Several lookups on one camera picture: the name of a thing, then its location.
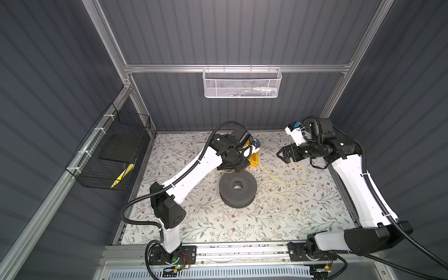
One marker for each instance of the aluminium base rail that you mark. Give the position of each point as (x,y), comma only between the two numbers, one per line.
(208,254)

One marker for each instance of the black wire mesh basket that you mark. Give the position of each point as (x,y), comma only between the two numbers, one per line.
(123,138)

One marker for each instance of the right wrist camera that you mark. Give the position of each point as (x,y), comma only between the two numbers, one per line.
(296,131)

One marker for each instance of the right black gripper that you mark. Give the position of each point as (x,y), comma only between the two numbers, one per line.
(291,149)

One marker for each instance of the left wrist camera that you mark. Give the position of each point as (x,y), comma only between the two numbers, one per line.
(253,148)

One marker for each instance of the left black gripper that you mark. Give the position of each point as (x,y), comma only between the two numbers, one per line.
(244,164)

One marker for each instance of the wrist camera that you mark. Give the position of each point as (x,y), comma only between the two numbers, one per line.
(296,131)
(253,148)

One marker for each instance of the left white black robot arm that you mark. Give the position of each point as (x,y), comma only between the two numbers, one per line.
(229,146)

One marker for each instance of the yellow plastic bin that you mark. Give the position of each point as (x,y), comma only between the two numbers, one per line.
(253,160)

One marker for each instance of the white plastic bin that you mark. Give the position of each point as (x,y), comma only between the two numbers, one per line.
(200,147)

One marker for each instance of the floral table mat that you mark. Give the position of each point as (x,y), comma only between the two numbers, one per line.
(292,200)

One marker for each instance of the grey perforated cable spool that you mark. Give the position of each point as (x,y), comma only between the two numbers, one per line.
(238,190)

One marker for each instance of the white wire mesh basket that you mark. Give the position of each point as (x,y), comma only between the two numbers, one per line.
(248,83)

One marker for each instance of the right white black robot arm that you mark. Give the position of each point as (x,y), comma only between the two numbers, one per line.
(377,226)

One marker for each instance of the yellow black tool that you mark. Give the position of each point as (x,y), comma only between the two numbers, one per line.
(119,179)

